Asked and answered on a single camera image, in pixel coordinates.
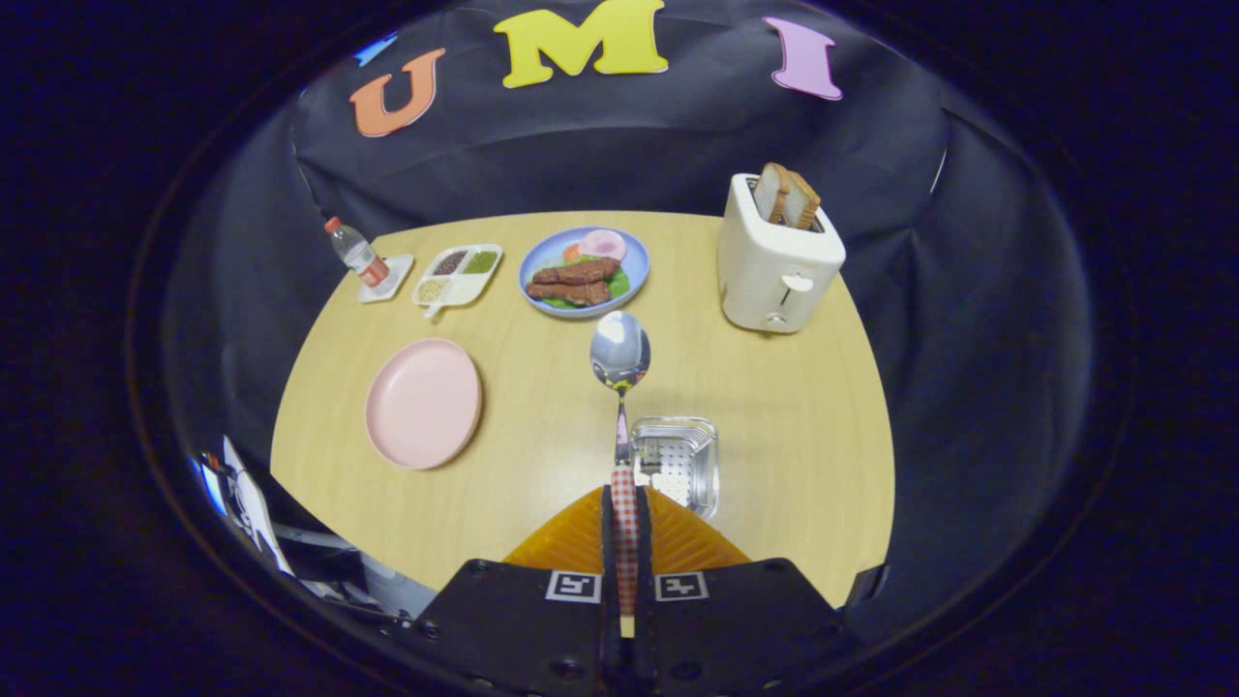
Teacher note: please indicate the small white square tray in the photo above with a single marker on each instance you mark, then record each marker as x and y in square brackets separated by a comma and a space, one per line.
[395, 276]

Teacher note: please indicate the clear plastic bottle red label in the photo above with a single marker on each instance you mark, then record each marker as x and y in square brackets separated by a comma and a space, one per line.
[356, 254]

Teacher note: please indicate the black table clamp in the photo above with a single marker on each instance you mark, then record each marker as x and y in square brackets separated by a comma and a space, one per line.
[868, 585]

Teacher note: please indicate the pink ham slice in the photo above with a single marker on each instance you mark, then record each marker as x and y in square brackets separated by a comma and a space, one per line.
[605, 244]

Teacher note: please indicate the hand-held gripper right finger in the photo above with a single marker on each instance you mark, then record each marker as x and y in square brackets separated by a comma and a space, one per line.
[736, 629]

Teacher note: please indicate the white flat panel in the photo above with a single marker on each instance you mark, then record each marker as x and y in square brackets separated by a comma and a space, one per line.
[256, 508]

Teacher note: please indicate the white divided condiment tray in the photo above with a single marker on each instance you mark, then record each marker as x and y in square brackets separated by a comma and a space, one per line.
[465, 286]

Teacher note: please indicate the blue oval plate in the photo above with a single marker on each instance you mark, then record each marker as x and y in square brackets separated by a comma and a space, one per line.
[634, 254]

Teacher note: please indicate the lit blue screen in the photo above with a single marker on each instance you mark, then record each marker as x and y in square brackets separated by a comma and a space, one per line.
[213, 484]

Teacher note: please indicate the brown grilled meat strip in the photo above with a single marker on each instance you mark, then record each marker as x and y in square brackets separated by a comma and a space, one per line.
[571, 292]
[581, 271]

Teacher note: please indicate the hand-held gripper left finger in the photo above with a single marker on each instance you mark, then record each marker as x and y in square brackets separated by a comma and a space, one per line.
[523, 629]

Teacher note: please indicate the green lettuce leaf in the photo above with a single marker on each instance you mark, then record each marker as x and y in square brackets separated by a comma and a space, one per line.
[621, 285]

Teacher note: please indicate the white toaster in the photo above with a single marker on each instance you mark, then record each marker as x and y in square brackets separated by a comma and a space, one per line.
[765, 276]

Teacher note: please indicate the orange carrot slice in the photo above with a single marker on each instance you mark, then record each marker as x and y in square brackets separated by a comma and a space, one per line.
[572, 253]

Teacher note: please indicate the toast bread slice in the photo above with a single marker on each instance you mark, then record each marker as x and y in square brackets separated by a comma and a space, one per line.
[771, 194]
[805, 201]

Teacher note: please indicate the pink round plate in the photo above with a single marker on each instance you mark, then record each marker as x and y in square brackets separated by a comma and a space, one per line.
[423, 404]

